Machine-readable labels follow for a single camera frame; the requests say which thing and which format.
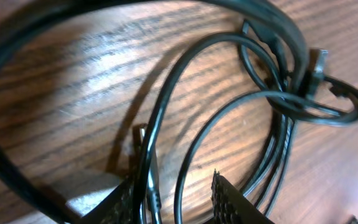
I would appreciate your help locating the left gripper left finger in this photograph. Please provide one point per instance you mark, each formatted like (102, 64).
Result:
(115, 208)

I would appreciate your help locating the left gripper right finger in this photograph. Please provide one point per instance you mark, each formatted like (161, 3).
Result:
(230, 206)

